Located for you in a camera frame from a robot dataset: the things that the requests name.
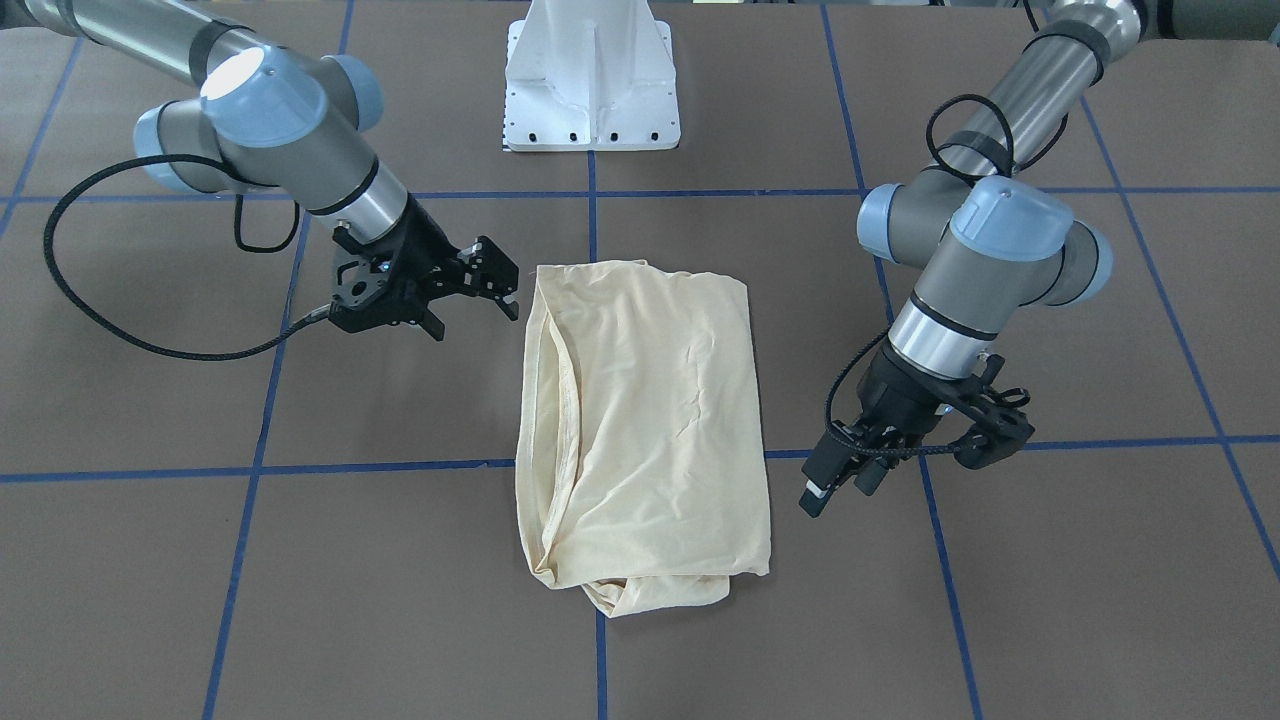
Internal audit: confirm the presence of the cream long-sleeve graphic shirt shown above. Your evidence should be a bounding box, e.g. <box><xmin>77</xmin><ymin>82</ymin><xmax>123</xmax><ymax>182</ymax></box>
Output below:
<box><xmin>515</xmin><ymin>260</ymin><xmax>772</xmax><ymax>618</ymax></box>

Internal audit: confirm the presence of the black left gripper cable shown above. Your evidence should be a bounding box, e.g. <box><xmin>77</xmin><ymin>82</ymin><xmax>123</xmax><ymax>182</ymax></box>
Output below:
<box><xmin>823</xmin><ymin>94</ymin><xmax>1071</xmax><ymax>461</ymax></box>

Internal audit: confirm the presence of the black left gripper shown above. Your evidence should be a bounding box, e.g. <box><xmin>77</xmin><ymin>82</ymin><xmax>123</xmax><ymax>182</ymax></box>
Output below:
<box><xmin>799</xmin><ymin>340</ymin><xmax>1036</xmax><ymax>518</ymax></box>

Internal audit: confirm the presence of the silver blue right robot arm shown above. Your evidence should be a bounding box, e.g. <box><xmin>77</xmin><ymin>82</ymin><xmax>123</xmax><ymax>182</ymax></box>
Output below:
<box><xmin>3</xmin><ymin>1</ymin><xmax>518</xmax><ymax>340</ymax></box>

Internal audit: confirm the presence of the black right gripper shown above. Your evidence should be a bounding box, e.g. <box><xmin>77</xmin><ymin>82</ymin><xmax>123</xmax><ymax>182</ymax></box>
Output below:
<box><xmin>328</xmin><ymin>200</ymin><xmax>520</xmax><ymax>341</ymax></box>

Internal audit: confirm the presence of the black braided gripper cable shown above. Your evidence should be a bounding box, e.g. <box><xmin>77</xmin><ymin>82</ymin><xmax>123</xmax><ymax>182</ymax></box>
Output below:
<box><xmin>42</xmin><ymin>152</ymin><xmax>337</xmax><ymax>363</ymax></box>

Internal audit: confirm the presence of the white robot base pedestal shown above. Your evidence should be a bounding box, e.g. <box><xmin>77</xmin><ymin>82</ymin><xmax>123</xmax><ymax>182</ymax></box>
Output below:
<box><xmin>503</xmin><ymin>1</ymin><xmax>682</xmax><ymax>152</ymax></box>

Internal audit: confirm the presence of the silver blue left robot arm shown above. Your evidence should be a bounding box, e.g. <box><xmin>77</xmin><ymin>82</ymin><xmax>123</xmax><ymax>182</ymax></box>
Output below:
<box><xmin>799</xmin><ymin>1</ymin><xmax>1277</xmax><ymax>518</ymax></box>

